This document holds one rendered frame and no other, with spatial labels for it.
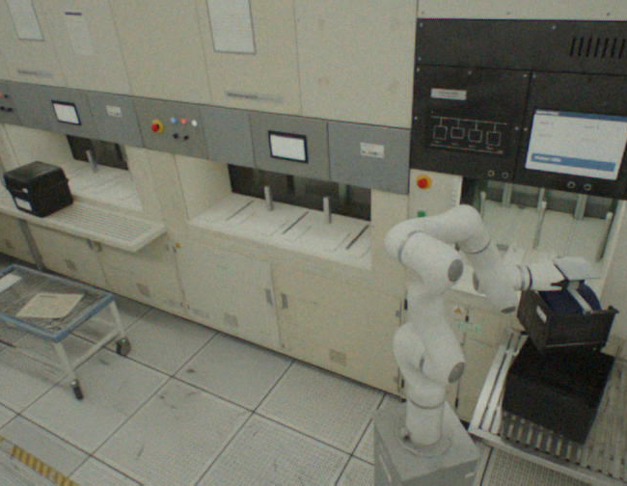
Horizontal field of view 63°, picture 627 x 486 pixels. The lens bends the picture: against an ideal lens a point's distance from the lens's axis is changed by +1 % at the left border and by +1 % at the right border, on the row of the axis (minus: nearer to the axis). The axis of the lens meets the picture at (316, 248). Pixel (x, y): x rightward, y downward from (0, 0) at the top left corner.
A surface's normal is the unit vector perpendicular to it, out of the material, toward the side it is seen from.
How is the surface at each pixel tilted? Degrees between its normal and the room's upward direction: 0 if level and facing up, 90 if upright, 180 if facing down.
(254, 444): 0
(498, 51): 90
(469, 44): 90
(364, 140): 90
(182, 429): 0
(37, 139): 90
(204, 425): 0
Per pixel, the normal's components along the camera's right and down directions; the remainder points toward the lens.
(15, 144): 0.87, 0.21
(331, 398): -0.06, -0.85
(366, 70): -0.49, 0.49
